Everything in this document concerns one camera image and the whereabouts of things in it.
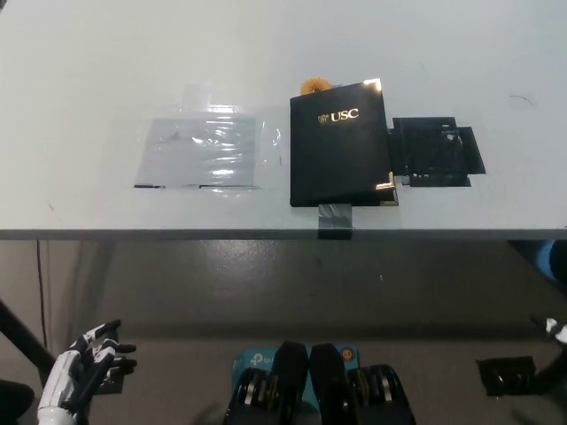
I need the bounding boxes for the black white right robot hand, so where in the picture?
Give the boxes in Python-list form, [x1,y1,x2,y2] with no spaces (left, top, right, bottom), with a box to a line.
[531,314,567,344]

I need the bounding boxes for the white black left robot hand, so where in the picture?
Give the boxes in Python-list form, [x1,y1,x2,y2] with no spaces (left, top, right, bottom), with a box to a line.
[37,319,137,418]

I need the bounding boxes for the black USC diary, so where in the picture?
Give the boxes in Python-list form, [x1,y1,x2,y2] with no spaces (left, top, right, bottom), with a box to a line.
[289,78,400,208]

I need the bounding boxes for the blue object under desk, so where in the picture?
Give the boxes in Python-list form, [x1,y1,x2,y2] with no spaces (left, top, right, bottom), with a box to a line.
[532,241,558,281]

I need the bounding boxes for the black tape patch on desk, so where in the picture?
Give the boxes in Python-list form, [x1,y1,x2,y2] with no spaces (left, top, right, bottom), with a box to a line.
[387,115,487,188]

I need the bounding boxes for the small black floor patch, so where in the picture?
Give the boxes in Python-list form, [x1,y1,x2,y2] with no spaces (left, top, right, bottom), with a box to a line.
[95,371,126,395]

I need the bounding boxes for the black slanted stand bar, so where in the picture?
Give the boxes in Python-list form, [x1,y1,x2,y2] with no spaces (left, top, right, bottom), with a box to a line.
[0,300,89,425]

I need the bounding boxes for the large black floor patch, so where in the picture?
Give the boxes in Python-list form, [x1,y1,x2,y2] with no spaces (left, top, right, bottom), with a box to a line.
[476,356,544,398]

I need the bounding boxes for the teal TP-Link box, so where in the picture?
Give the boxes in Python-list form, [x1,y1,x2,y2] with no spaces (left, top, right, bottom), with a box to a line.
[230,343,362,413]

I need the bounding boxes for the clear plastic tape sheet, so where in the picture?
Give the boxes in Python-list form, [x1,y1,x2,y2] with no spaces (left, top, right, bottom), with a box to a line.
[132,81,284,191]

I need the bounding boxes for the thin black cable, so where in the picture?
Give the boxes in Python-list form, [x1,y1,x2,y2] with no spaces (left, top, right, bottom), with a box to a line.
[35,241,48,351]

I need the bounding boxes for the grey duct tape strip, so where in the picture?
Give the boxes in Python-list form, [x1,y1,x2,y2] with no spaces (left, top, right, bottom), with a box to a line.
[316,81,354,243]

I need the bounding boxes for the orange spiky ring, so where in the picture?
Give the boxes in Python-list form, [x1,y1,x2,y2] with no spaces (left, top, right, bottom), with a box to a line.
[299,78,330,96]

